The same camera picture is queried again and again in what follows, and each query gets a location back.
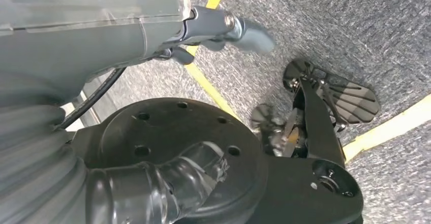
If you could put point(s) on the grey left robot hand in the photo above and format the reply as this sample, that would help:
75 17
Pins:
84 40

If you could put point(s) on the black robot left leg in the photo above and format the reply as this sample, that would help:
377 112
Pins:
168 131

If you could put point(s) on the yellow floor tape square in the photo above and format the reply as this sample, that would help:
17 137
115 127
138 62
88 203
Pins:
387 130

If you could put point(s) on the black robot left foot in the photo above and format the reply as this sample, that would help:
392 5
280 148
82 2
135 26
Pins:
353 104

